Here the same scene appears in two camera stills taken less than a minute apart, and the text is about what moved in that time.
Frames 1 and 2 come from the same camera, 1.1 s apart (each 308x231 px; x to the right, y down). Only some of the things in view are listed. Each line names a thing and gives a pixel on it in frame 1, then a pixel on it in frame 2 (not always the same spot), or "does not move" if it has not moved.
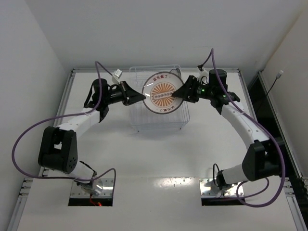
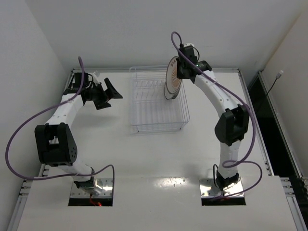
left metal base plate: x=106 y=192 does not move
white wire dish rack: x=141 y=118 does not move
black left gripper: x=125 y=93 -> x=103 y=94
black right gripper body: x=191 y=89 -> x=181 y=70
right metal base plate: x=208 y=189 does not move
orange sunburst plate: x=158 y=89 -> x=173 y=83
